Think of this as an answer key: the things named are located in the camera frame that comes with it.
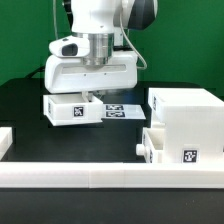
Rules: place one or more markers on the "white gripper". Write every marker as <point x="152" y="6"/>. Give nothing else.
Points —
<point x="68" y="75"/>

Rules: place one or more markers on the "white drawer tray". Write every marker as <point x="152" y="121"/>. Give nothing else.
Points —
<point x="151" y="147"/>
<point x="72" y="109"/>

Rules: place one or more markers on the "white drawer cabinet box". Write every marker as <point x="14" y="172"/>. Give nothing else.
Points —
<point x="193" y="124"/>

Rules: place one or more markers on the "white front drawer tray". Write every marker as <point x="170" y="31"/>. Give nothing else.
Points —
<point x="151" y="147"/>

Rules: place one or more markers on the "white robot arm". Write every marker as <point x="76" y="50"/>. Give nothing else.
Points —
<point x="87" y="59"/>

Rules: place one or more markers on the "fiducial marker sheet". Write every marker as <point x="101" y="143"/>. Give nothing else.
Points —
<point x="122" y="111"/>

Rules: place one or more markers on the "white front fence rail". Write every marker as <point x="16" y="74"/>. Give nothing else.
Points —
<point x="109" y="175"/>

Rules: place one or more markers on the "white fence rail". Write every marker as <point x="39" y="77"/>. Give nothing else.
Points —
<point x="6" y="140"/>
<point x="109" y="175"/>

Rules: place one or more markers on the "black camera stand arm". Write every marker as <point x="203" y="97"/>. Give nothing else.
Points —
<point x="67" y="7"/>

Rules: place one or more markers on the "white left fence rail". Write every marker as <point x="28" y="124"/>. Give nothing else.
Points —
<point x="6" y="140"/>

